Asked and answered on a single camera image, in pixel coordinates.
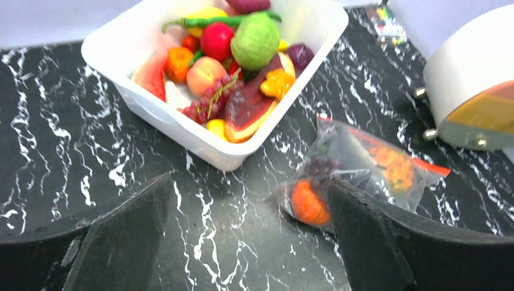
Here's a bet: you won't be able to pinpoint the clear zip top bag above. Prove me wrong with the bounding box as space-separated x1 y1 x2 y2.
275 117 450 233

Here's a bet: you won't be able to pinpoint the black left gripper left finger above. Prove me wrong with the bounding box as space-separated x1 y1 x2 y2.
1 173 172 290

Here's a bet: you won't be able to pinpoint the dark toy grapes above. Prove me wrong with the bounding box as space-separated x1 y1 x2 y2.
304 155 340 189

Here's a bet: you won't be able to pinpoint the purple toy sweet potato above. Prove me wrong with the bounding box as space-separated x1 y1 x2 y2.
226 0 271 14

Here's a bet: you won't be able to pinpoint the red toy slice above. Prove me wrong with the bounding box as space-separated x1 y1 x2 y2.
131 55 167 102

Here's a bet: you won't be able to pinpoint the white plastic food bin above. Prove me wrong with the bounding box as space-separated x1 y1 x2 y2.
81 1 349 172

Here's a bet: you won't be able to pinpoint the yellow orange toy piece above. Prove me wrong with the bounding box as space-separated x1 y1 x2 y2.
260 69 296 101

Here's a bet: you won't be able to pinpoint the orange toy pineapple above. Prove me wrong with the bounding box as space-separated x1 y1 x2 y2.
368 145 415 193

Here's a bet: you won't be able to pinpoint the green toy cabbage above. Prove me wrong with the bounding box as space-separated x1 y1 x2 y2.
230 12 281 71

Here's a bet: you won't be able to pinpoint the dark toy plum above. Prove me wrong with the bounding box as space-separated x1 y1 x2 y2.
285 43 315 72

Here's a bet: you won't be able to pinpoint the orange toy tangerine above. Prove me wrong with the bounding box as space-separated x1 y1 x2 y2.
291 179 332 227

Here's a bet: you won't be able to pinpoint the box of markers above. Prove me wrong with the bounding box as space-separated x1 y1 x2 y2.
366 5 408 46

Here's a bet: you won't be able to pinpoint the white cylindrical drum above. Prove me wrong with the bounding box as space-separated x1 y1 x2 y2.
414 4 513 151

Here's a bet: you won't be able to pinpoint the dark red toy meat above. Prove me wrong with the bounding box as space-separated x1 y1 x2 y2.
224 52 296 143

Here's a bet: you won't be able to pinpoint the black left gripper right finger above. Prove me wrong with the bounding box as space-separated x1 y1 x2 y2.
328 178 513 290

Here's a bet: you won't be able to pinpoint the yellow toy lemon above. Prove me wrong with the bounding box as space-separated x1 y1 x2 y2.
186 7 228 38

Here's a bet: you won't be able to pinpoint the green toy chili pepper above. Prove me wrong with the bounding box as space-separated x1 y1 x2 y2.
161 10 282 33

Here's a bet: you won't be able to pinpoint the peach toy fruit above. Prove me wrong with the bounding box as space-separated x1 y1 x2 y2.
186 56 227 96

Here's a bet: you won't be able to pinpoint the red toy grape bunch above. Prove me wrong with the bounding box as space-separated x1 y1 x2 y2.
178 69 244 124

